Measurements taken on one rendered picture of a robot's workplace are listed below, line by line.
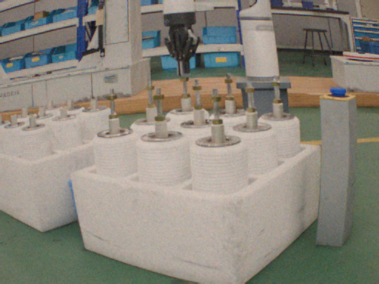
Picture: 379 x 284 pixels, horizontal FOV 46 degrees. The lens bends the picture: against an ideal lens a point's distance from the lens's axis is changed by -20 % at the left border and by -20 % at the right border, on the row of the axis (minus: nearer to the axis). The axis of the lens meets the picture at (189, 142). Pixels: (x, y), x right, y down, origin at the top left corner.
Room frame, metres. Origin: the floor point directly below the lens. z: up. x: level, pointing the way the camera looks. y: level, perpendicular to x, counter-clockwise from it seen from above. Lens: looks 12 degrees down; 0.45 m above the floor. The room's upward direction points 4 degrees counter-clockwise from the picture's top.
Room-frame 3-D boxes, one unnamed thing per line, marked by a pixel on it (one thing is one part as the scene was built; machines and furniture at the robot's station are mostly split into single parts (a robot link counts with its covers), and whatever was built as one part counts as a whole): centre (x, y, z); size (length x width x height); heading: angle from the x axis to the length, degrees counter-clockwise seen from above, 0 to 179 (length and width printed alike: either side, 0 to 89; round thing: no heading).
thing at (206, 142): (0.88, -0.05, 0.25); 0.08 x 0.08 x 0.01
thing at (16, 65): (6.09, 2.24, 0.36); 0.50 x 0.38 x 0.21; 172
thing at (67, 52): (6.00, 1.38, 0.36); 0.50 x 0.38 x 0.21; 171
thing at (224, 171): (0.88, -0.05, 0.16); 0.10 x 0.10 x 0.18
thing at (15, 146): (1.27, 0.49, 0.16); 0.10 x 0.10 x 0.18
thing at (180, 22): (1.21, 0.00, 0.45); 0.08 x 0.08 x 0.09
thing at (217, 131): (0.88, -0.05, 0.26); 0.02 x 0.02 x 0.03
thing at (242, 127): (0.97, -0.12, 0.25); 0.08 x 0.08 x 0.01
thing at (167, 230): (1.04, -0.02, 0.09); 0.39 x 0.39 x 0.18; 54
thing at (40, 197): (1.36, 0.41, 0.09); 0.39 x 0.39 x 0.18; 51
